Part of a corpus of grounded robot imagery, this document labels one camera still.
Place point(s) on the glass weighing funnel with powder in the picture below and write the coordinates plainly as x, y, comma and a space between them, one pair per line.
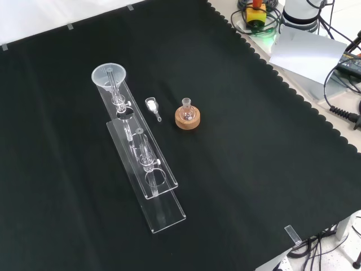
150, 105

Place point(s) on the clear acrylic funnel stand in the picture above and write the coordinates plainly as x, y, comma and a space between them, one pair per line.
166, 217

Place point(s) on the black power adapter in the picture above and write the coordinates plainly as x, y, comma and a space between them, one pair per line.
349, 62

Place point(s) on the yellow stop button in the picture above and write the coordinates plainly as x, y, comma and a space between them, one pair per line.
255, 15

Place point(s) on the clear tape strip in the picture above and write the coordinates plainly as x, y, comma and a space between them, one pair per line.
70, 26
293, 235
5, 47
130, 7

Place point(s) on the small round-bottom glass flask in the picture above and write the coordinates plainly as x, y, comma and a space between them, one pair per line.
186, 103

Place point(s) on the black bench cloth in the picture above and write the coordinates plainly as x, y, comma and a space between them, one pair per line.
225, 146

